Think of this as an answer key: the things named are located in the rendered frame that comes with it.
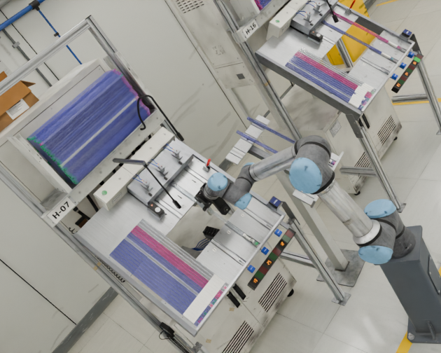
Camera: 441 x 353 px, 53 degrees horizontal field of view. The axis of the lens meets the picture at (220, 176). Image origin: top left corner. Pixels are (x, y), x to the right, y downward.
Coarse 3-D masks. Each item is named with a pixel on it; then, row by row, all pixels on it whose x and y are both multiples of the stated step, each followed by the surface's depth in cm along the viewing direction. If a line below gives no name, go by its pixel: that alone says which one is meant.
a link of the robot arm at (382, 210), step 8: (376, 200) 177; (384, 200) 175; (368, 208) 176; (376, 208) 173; (384, 208) 171; (392, 208) 170; (368, 216) 172; (376, 216) 170; (384, 216) 169; (392, 216) 170; (392, 224) 168; (400, 224) 174; (400, 232) 175
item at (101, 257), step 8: (80, 240) 200; (88, 248) 199; (96, 256) 203; (104, 256) 197; (112, 264) 196; (120, 272) 194; (128, 280) 193; (136, 288) 191; (152, 296) 190; (160, 304) 189; (168, 312) 187; (176, 320) 186; (184, 328) 188; (192, 328) 184
